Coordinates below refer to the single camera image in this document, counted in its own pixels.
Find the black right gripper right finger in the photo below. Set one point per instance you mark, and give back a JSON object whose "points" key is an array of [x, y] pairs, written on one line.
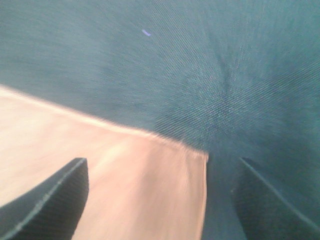
{"points": [[268, 209]]}

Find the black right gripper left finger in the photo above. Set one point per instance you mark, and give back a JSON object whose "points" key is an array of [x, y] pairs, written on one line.
{"points": [[52, 209]]}

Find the brown microfibre towel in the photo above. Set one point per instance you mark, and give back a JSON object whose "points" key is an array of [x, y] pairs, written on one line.
{"points": [[142, 186]]}

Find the black table cloth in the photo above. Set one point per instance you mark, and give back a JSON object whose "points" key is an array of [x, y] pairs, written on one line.
{"points": [[235, 78]]}

